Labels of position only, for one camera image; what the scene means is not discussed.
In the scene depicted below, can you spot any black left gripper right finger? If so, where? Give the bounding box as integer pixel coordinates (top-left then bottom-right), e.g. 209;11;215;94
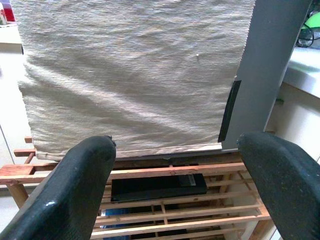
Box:
236;131;320;240

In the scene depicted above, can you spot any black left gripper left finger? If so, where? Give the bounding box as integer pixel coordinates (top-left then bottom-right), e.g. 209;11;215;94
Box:
0;135;117;240

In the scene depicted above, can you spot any blue flat object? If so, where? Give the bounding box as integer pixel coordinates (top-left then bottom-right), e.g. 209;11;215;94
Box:
102;207;131;218

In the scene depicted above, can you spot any white kitchen cabinet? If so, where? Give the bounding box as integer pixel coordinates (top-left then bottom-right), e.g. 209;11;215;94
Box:
264;46;320;161

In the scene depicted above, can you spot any flat black box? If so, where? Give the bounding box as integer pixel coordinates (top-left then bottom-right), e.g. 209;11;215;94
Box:
110;172;208;203

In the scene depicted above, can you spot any wooden slatted rack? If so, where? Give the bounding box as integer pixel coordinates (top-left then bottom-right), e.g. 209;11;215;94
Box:
0;136;273;240

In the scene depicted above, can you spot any beige woven cloth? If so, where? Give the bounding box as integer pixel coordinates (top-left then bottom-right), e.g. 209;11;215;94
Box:
11;0;256;161

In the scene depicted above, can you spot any bright green round object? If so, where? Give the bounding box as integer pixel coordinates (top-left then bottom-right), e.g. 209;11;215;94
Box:
301;11;320;32

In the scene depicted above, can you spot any red container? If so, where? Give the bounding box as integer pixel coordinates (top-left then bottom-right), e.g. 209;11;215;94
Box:
0;6;16;26

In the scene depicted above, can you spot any thin black cable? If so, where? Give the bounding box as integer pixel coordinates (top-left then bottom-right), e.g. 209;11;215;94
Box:
296;23;316;48

